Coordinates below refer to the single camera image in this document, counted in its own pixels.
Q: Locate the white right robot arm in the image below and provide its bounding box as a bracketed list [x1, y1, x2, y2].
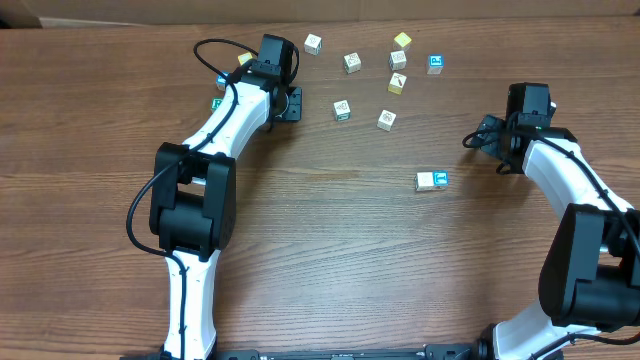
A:
[462, 82, 639, 359]

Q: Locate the green R letter block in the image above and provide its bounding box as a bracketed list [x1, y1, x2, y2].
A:
[211, 98, 223, 112]

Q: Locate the white picture block lower right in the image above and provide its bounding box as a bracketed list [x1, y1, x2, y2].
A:
[377, 110, 397, 131]

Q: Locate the yellow block red picture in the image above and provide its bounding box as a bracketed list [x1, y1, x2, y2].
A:
[388, 73, 407, 95]

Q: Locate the plain white wooden block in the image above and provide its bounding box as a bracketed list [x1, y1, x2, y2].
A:
[414, 172, 435, 192]

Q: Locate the blue T umbrella block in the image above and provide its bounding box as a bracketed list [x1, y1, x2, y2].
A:
[432, 170, 449, 189]

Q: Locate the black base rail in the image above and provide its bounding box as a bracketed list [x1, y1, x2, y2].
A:
[215, 340, 493, 360]

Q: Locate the white butterfly block top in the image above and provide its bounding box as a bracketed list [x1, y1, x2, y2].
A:
[304, 34, 322, 56]

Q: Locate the green edged picture block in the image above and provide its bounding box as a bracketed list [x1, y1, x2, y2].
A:
[333, 100, 351, 122]

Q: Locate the white picture block centre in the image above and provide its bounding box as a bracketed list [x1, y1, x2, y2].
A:
[343, 52, 362, 74]

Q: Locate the yellow top block left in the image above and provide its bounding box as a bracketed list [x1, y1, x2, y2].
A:
[238, 52, 254, 65]

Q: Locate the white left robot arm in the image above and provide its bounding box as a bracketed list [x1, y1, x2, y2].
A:
[141, 34, 302, 359]

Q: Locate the blue top block left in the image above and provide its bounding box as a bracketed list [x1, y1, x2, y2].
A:
[216, 72, 229, 91]

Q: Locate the blue P letter block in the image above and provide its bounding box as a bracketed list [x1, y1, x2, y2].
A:
[427, 54, 444, 75]

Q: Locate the yellow top block right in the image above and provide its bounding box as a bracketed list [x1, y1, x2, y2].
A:
[393, 32, 412, 51]

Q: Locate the white picture block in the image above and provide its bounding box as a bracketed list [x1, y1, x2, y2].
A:
[377, 110, 397, 131]
[343, 52, 362, 74]
[389, 50, 407, 71]

